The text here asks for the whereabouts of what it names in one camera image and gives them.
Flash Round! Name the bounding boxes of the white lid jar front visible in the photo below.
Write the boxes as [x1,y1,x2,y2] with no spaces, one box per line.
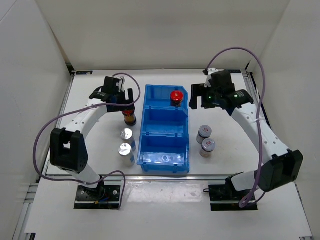
[199,138,216,158]

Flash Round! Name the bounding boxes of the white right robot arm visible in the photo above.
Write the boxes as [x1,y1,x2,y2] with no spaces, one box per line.
[189,70,304,200]

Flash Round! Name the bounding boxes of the aluminium frame rail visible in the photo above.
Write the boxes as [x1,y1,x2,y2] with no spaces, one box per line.
[241,71,286,181]

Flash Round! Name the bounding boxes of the silver lid bottle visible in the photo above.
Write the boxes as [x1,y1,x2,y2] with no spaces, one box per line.
[118,143,135,167]
[120,128,137,152]

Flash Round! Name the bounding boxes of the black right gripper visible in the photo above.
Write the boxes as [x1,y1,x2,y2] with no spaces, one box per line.
[189,83,222,110]

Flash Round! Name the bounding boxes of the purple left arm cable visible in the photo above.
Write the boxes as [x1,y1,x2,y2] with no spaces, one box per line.
[32,72,142,210]

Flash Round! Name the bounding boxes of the blue bin front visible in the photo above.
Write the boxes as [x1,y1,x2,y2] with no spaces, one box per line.
[137,134,190,174]

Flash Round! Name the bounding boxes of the white lid jar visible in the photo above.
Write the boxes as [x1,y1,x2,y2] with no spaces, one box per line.
[196,125,212,144]
[199,138,216,158]

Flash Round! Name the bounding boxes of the silver lid bottle rear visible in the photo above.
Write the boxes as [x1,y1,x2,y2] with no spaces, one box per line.
[120,128,137,152]

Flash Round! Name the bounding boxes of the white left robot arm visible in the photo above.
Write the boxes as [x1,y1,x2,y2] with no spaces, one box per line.
[50,73,136,200]

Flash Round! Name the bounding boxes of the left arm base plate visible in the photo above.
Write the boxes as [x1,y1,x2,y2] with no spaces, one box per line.
[73,182,122,210]

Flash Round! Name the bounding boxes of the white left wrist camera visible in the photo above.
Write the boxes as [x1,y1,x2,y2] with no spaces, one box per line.
[118,76,126,92]

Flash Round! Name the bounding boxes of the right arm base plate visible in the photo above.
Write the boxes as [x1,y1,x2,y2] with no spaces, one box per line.
[203,184,258,212]

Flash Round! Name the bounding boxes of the red lid jar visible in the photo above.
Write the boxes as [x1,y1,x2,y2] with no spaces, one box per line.
[170,90,184,107]
[122,109,137,126]

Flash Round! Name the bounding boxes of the silver lid bottle front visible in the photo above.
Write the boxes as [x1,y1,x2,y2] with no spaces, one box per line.
[118,143,135,167]

